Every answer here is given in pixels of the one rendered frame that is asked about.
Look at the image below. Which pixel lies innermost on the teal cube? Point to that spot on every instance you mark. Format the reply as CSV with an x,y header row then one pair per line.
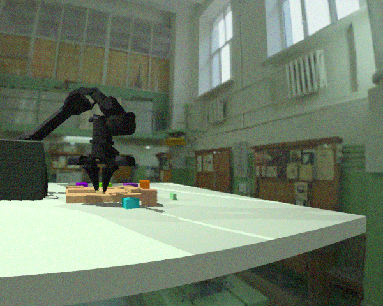
x,y
130,203

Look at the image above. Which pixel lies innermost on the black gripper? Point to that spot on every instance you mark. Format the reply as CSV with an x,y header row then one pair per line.
x,y
101,149

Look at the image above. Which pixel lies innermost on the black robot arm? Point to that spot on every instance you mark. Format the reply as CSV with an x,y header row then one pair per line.
x,y
114,122

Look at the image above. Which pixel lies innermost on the orange block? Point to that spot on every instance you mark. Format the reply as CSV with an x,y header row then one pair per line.
x,y
145,184

